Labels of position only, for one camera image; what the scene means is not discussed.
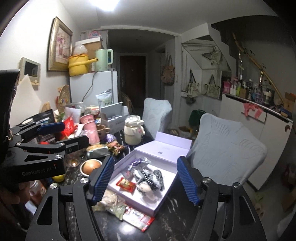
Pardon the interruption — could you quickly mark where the bagged white rope coil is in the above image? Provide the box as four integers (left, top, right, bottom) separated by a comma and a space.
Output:
92, 189, 127, 216

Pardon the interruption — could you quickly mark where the green paper packet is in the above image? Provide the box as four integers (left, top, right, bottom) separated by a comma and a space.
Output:
109, 202, 127, 221

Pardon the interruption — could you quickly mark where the red snack packet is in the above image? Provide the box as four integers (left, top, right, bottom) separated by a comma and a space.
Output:
116, 177, 137, 193

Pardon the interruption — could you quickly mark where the red white packet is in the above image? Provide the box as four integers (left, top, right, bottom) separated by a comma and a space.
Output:
122, 206, 154, 232

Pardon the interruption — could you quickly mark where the black white gingham scrunchie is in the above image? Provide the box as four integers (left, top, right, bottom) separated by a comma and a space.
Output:
134, 168, 165, 192

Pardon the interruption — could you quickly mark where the white owl plush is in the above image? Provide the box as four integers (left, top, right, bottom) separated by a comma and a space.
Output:
137, 181, 162, 201

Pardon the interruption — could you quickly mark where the purple snack packet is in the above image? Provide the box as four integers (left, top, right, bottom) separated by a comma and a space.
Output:
121, 157, 151, 179

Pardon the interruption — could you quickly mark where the person left hand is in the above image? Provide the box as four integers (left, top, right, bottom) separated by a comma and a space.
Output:
1, 182, 33, 236

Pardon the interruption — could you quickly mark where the black printed box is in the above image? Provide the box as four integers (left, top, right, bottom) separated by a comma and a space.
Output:
16, 109, 55, 130

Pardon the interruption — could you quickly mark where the yellow lemon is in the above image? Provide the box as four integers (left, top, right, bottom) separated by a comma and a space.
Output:
52, 174, 65, 183

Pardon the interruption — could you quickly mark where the red foil bag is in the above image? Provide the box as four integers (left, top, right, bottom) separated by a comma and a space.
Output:
61, 115, 78, 139

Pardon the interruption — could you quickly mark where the round bread in bowl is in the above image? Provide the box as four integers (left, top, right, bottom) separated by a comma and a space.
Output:
82, 159, 101, 175

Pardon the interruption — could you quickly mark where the pink cup stack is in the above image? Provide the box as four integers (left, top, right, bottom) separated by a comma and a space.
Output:
80, 114, 100, 145

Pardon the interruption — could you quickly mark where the silver snack bag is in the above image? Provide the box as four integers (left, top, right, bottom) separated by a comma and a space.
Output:
85, 144, 109, 159

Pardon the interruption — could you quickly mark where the brown ceramic mug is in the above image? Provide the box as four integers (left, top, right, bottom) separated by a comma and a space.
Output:
96, 125, 110, 141

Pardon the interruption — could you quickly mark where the white mini fridge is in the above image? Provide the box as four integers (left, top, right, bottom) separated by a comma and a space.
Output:
70, 71, 118, 106

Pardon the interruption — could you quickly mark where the colourful candy wrapper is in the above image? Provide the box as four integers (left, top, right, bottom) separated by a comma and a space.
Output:
107, 141, 125, 156

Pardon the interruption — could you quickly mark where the yellow enamel pot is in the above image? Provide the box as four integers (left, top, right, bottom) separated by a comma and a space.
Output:
68, 54, 98, 77

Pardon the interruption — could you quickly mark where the white cardboard bottle box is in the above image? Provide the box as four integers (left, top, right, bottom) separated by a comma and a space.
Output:
100, 102, 129, 134

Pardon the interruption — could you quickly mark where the framed picture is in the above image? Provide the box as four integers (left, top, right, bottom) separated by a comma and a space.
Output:
47, 17, 73, 72

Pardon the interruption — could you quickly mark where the cream thermos jug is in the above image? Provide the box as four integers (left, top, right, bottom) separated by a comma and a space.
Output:
123, 115, 145, 146

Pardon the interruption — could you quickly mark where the open lavender gift box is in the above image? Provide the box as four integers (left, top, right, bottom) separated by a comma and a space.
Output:
108, 132, 192, 216

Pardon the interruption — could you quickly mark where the green electric kettle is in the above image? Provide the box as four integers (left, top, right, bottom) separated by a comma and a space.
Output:
95, 49, 113, 72

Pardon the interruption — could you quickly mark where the pink bow ribbon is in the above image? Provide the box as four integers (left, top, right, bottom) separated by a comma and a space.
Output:
243, 103, 263, 120

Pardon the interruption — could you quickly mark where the dark green bag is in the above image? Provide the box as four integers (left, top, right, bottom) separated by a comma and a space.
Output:
189, 109, 206, 127

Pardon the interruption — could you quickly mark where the cardboard box on counter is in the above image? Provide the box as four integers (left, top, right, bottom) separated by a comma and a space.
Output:
280, 92, 295, 118

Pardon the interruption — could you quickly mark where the brown hanging bag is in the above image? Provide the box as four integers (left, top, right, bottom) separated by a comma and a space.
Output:
161, 55, 175, 86

